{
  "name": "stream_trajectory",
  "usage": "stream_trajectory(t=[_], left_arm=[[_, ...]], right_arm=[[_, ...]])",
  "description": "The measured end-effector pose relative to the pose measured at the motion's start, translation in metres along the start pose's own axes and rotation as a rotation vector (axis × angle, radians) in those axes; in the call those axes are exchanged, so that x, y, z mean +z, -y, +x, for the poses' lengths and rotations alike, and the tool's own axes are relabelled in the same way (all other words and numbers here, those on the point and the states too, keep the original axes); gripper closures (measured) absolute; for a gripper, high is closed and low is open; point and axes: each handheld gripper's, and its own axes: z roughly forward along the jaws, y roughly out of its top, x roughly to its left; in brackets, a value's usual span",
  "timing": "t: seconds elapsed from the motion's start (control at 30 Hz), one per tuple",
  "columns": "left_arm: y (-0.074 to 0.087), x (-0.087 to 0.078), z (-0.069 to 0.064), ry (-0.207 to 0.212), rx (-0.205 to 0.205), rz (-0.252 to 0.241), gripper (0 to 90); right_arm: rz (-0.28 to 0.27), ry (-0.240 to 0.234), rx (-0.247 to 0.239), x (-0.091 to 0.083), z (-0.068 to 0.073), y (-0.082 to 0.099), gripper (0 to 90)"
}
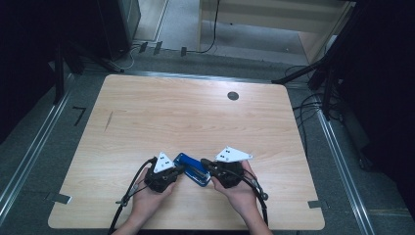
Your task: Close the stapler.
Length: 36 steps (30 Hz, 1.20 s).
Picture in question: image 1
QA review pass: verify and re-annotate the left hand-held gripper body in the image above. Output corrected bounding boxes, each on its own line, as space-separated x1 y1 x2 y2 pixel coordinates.
144 151 179 194

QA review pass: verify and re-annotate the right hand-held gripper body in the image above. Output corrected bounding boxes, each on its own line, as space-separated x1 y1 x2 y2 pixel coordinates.
208 146 254 190

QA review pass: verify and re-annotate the blue stapler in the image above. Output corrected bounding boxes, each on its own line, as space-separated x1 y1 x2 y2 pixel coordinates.
172 152 212 188

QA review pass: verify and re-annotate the person's left hand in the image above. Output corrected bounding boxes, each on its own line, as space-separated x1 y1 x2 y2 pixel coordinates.
130 167 179 226

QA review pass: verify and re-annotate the person's right hand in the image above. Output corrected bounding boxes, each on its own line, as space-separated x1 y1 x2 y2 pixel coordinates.
210 160 262 219

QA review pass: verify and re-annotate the black stand leg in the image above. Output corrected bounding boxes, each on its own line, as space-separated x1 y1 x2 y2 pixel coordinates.
271 58 327 85

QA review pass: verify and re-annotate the grey tape piece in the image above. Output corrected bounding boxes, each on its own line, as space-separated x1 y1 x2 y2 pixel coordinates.
45 192 72 206

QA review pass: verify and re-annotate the dark cabinet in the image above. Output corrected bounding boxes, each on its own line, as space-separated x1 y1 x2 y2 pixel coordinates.
97 0 142 62

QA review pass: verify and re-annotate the left hand-held gripper cable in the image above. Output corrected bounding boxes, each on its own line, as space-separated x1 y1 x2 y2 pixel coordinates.
109 157 158 235

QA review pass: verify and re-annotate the hand-held gripper cable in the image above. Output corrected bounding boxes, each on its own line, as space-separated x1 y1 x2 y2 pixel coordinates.
228 167 270 226
109 157 158 235

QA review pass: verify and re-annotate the right hand-held gripper cable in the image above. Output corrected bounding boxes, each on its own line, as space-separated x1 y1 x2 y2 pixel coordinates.
228 167 270 226

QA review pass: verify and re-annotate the black floor cable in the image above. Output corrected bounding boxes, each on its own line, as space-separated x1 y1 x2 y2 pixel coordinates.
298 92 324 159
292 101 324 114

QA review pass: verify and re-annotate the white floor cable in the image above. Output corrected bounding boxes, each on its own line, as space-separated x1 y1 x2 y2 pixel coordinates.
124 44 138 71

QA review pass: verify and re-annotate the metal floor rail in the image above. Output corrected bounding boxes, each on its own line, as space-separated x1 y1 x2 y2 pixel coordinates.
0 72 74 226
316 109 376 235

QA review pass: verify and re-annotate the black hanging cable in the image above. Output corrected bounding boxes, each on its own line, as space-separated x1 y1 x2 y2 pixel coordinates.
187 0 220 55

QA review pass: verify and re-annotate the light wooden furniture frame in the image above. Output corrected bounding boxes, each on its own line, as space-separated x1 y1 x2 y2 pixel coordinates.
197 0 356 65

